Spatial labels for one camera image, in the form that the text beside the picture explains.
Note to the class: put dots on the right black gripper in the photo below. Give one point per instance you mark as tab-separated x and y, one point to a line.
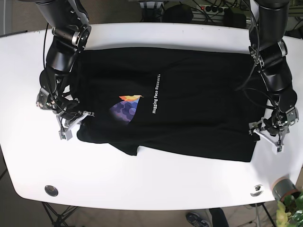
67	121

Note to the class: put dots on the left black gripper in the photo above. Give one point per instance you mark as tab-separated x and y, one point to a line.
275	128

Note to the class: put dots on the black printed T-shirt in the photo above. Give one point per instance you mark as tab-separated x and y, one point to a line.
179	101

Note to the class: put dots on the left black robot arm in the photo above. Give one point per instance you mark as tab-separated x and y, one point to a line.
268	51

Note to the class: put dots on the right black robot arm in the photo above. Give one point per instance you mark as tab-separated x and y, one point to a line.
70	28

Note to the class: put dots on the grey plant pot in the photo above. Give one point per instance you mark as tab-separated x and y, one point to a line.
283	187

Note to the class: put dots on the right silver table grommet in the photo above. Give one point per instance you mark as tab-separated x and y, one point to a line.
257	190

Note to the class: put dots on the silver table grommet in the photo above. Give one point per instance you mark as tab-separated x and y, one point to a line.
51	190
257	190

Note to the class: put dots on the left silver table grommet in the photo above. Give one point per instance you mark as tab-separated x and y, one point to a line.
51	190

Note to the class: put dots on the green potted plant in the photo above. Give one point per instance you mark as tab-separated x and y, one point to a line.
290	211

